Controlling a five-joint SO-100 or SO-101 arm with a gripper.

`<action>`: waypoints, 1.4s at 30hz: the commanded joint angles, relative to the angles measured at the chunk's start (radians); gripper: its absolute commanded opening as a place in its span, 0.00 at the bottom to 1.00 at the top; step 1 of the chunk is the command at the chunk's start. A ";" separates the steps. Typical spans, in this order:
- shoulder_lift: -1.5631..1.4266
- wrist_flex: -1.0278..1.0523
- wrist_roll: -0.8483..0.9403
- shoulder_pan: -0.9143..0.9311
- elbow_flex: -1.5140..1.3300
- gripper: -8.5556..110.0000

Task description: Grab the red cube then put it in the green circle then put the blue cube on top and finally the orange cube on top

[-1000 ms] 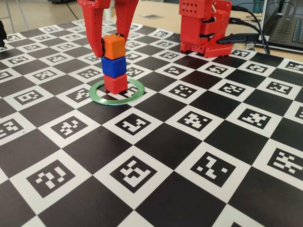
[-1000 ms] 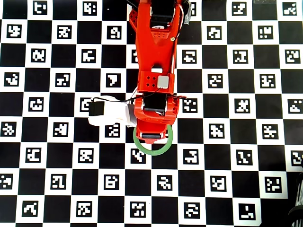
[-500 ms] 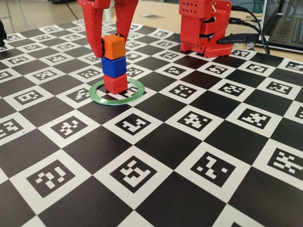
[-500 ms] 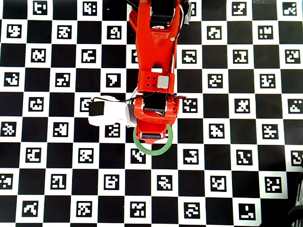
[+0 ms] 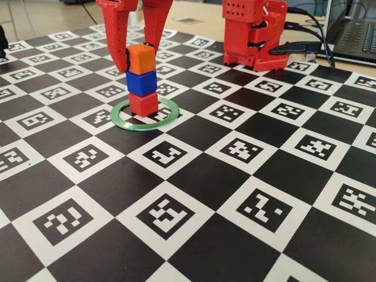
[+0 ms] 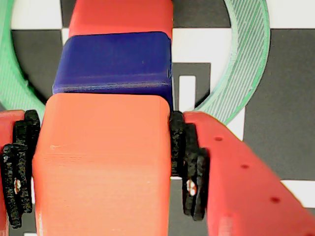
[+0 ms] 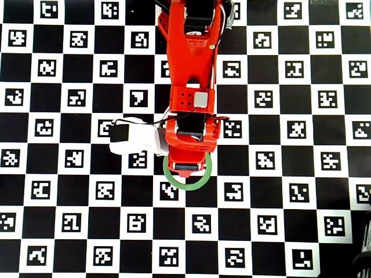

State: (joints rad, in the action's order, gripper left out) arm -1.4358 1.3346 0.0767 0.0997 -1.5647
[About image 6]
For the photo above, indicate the orange cube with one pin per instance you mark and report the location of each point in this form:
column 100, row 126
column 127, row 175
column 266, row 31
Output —
column 103, row 159

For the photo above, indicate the red cube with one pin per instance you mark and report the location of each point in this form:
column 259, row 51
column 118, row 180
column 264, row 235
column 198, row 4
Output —
column 120, row 17

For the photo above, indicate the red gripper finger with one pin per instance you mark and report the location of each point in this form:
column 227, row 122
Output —
column 241, row 191
column 17, row 159

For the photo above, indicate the blue cube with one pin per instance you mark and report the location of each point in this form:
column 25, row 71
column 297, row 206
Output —
column 115, row 64

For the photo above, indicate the black white marker checkerboard mat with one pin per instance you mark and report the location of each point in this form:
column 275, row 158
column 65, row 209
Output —
column 283, row 98

